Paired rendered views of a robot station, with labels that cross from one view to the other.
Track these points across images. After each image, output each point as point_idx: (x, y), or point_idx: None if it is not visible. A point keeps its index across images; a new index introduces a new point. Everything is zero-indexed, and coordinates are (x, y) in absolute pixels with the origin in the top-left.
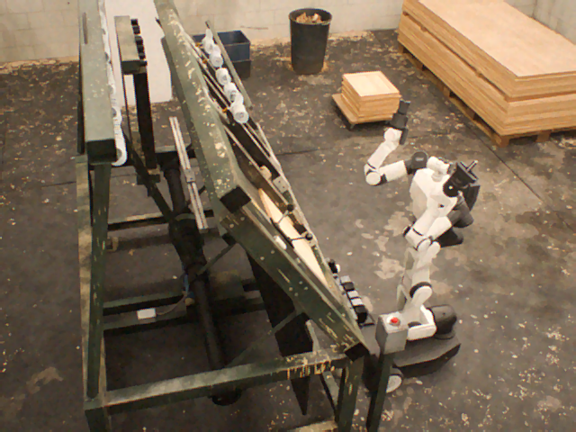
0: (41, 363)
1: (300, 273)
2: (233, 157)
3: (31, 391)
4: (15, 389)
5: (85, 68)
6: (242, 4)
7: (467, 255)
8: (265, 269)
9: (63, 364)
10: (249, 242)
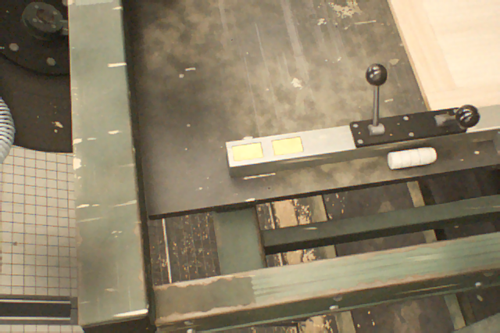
0: (374, 198)
1: (461, 273)
2: (111, 162)
3: (377, 242)
4: (362, 242)
5: None
6: None
7: None
8: (367, 307)
9: (395, 195)
10: (267, 316)
